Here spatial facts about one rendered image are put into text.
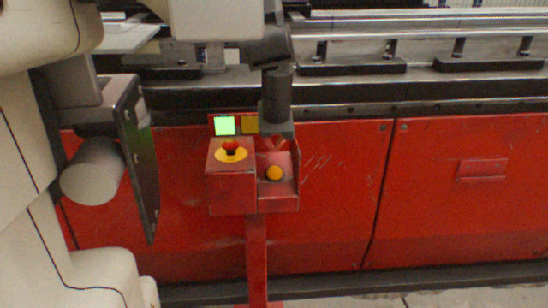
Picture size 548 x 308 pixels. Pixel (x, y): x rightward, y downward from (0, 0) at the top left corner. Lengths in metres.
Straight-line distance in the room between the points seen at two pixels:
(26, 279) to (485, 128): 1.10
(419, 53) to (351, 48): 0.20
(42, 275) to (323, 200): 0.88
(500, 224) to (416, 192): 0.37
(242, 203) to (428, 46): 0.70
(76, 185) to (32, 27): 0.17
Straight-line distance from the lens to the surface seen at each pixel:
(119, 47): 0.78
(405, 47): 1.09
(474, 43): 1.19
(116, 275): 0.38
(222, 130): 0.83
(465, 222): 1.37
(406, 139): 1.06
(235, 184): 0.72
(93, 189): 0.33
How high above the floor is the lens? 1.16
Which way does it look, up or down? 31 degrees down
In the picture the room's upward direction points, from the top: straight up
